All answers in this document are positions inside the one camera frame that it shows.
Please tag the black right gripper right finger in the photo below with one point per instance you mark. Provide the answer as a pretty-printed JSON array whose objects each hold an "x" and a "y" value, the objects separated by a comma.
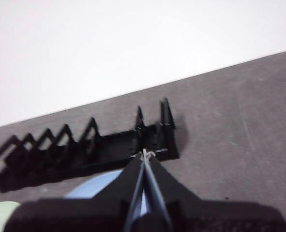
[{"x": 205, "y": 217}]

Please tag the blue round plate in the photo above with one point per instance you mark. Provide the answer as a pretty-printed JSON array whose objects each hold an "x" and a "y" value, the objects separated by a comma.
[{"x": 96, "y": 186}]

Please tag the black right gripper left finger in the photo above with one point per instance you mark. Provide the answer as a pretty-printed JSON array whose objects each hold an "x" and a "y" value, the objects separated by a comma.
[{"x": 84, "y": 215}]

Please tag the black plate rack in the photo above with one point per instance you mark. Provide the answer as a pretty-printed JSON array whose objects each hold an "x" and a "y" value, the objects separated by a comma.
[{"x": 116, "y": 145}]

